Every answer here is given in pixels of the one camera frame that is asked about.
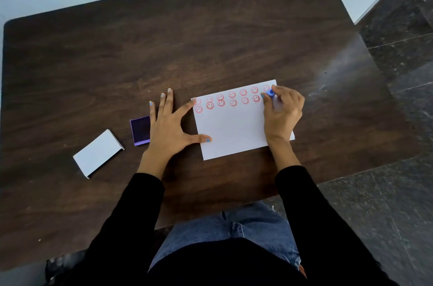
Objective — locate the person's left hand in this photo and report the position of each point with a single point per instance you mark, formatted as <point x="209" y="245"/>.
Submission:
<point x="165" y="130"/>

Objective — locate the person's right hand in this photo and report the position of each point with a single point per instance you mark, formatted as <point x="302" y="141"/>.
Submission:
<point x="282" y="116"/>

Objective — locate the person's left middle finger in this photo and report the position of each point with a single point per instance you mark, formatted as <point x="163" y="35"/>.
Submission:
<point x="170" y="99"/>

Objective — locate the person's left thumb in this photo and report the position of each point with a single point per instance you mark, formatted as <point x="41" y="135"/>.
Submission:
<point x="199" y="139"/>

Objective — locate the person's right thumb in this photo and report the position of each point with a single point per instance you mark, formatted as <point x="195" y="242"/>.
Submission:
<point x="264" y="104"/>

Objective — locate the person's left little finger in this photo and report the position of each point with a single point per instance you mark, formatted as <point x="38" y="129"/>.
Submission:
<point x="153" y="110"/>

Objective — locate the small blue round stamp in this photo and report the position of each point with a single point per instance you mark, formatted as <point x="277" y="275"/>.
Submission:
<point x="270" y="92"/>

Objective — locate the white paper with red stamps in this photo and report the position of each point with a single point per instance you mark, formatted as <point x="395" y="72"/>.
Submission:
<point x="233" y="130"/>

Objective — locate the person's right forearm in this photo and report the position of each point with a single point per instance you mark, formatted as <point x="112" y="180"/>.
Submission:
<point x="311" y="214"/>

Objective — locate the person's left forearm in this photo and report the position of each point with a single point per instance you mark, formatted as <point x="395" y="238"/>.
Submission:
<point x="128" y="214"/>

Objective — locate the purple ink pad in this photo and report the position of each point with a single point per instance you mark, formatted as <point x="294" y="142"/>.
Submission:
<point x="140" y="130"/>

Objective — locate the white ink pad lid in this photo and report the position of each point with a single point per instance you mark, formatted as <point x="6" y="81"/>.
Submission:
<point x="97" y="153"/>

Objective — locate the blue jeans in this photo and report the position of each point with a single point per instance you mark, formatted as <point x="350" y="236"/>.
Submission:
<point x="233" y="225"/>

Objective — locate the black shirt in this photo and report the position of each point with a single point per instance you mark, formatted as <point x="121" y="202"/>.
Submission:
<point x="230" y="265"/>

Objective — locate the black shoe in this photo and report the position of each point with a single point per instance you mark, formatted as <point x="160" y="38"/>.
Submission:
<point x="64" y="269"/>

